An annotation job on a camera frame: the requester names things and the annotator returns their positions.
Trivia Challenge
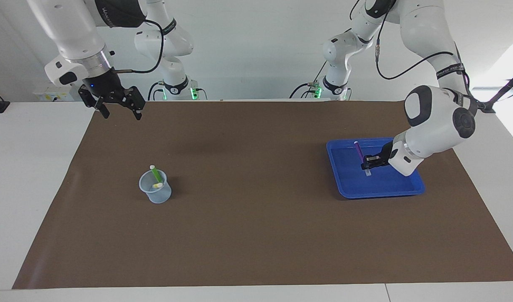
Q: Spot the purple marker pen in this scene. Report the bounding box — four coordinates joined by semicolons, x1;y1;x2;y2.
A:
354;141;372;177

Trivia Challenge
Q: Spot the translucent plastic cup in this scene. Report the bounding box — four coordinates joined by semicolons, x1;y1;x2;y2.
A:
139;169;172;204

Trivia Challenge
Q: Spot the black right arm base cable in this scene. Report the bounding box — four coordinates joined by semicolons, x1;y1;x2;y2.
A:
148;81;167;101

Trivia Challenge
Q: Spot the blue plastic tray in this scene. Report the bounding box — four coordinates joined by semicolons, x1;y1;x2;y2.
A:
326;138;426;199

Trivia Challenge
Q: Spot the black left arm base cable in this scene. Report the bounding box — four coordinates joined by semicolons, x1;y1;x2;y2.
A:
289;63;330;99

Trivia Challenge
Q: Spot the brown table mat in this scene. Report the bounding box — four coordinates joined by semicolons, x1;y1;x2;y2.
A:
12;100;513;290

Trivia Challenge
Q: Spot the black camera stand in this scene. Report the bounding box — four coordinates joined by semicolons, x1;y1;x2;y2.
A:
474;67;513;114

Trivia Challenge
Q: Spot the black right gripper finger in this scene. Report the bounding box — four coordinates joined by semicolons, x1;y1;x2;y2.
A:
78;86;110;119
122;86;146;121

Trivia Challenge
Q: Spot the black arm base cable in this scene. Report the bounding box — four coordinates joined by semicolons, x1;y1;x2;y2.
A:
148;81;167;101
289;63;330;99

